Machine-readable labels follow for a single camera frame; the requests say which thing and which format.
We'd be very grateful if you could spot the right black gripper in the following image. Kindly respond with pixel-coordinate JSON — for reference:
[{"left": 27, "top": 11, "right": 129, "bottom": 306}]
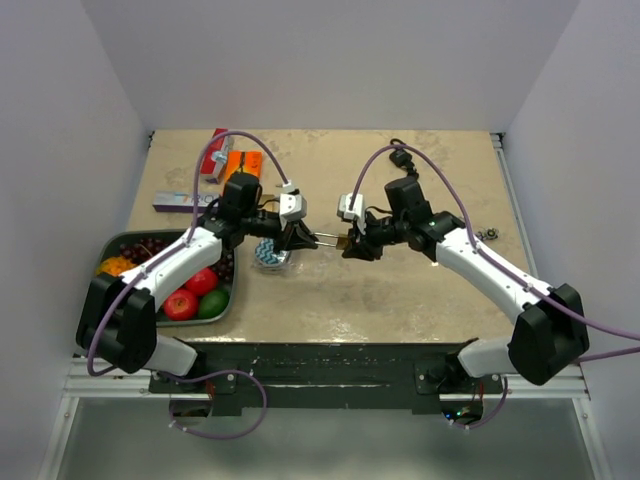
[{"left": 339, "top": 210, "right": 407, "bottom": 263}]

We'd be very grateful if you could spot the brass padlock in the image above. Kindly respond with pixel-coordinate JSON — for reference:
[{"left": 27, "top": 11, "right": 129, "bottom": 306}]
[{"left": 314, "top": 232, "right": 349, "bottom": 251}]

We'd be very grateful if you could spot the astronaut keychain with keys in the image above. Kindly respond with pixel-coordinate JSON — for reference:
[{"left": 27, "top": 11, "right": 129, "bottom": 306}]
[{"left": 476, "top": 228, "right": 499, "bottom": 242}]

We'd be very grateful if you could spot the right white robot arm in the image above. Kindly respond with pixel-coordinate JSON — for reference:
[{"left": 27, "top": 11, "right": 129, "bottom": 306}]
[{"left": 337, "top": 177, "right": 589, "bottom": 393}]

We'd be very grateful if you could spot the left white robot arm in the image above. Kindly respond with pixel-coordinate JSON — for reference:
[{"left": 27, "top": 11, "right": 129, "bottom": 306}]
[{"left": 76, "top": 173, "right": 317, "bottom": 392}]

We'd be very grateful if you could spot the blue zigzag sponge pack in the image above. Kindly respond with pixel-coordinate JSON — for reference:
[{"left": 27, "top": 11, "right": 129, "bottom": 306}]
[{"left": 253, "top": 238, "right": 291, "bottom": 273}]

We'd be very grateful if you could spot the orange razor package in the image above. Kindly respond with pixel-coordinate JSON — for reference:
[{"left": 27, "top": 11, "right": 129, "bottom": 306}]
[{"left": 223, "top": 150, "right": 263, "bottom": 187}]

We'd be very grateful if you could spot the red apple back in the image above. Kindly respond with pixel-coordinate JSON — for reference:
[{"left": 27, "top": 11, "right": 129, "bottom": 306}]
[{"left": 185, "top": 267, "right": 219, "bottom": 297}]

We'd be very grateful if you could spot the red apple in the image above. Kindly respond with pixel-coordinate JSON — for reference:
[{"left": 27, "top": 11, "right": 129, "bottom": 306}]
[
  {"left": 185, "top": 267, "right": 219, "bottom": 297},
  {"left": 163, "top": 289, "right": 199, "bottom": 322}
]

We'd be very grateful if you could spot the green avocado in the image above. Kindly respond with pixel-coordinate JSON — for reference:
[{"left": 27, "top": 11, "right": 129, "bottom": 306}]
[{"left": 197, "top": 289, "right": 230, "bottom": 319}]

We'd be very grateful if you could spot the red box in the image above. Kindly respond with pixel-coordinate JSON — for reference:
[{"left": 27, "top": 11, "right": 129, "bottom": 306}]
[{"left": 200, "top": 136, "right": 234, "bottom": 184}]

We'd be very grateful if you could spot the red apple front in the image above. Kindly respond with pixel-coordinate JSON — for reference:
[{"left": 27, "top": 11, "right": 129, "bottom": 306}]
[{"left": 163, "top": 289, "right": 199, "bottom": 322}]

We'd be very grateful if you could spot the purple white toothpaste box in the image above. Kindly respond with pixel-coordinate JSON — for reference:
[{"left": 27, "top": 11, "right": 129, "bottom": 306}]
[{"left": 152, "top": 191, "right": 219, "bottom": 213}]

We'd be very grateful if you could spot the dark grape bunch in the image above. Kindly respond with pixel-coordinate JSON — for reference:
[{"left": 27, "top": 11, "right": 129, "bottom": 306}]
[{"left": 114, "top": 237, "right": 235, "bottom": 281}]

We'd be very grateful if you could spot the orange flower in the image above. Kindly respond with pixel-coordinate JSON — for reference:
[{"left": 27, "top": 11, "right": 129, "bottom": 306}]
[{"left": 96, "top": 256, "right": 136, "bottom": 277}]

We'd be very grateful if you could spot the grey fruit tray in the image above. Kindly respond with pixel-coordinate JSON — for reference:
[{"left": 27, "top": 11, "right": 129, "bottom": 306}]
[{"left": 97, "top": 230, "right": 238, "bottom": 327}]

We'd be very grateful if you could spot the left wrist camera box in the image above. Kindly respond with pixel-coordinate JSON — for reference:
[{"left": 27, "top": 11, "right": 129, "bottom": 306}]
[{"left": 278, "top": 181, "right": 307, "bottom": 227}]

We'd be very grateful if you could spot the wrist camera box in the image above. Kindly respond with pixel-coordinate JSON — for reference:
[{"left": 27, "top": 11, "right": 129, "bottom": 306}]
[
  {"left": 337, "top": 192, "right": 366, "bottom": 233},
  {"left": 278, "top": 181, "right": 307, "bottom": 227}
]

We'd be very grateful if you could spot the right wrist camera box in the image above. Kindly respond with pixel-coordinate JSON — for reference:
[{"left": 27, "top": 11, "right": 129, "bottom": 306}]
[{"left": 337, "top": 192, "right": 366, "bottom": 233}]

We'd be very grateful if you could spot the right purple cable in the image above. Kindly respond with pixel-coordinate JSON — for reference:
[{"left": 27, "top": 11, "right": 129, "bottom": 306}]
[{"left": 348, "top": 144, "right": 640, "bottom": 430}]

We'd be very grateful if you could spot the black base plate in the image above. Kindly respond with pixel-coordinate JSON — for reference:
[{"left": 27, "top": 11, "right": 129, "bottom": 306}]
[{"left": 84, "top": 341, "right": 557, "bottom": 418}]

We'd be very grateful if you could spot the aluminium rail frame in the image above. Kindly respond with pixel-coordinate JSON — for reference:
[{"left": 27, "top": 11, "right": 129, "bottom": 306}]
[{"left": 37, "top": 133, "right": 613, "bottom": 479}]

